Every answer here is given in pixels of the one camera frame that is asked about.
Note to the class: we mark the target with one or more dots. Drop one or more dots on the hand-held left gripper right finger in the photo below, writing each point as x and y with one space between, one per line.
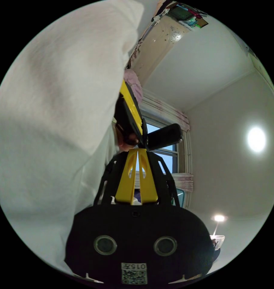
148 183

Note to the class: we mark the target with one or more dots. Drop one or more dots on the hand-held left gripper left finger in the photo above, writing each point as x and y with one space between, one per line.
126 180

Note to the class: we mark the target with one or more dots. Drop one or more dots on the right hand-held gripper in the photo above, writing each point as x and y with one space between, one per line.
125 122

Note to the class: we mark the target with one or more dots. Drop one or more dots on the white t-shirt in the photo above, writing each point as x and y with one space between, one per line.
55 126

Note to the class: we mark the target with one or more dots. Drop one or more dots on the person's right hand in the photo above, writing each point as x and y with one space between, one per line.
123 144

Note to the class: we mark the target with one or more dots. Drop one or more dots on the window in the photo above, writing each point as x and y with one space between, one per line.
170 160

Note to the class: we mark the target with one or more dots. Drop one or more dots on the white and pink curtain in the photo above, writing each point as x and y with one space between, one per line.
166 110

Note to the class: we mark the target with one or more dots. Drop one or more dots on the beige cupboard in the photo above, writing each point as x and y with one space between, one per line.
159 45

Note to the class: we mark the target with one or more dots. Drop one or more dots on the small ceiling lamp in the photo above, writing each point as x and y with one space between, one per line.
219 218

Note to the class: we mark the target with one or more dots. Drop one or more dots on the round ceiling lamp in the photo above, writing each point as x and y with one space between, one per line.
256 138

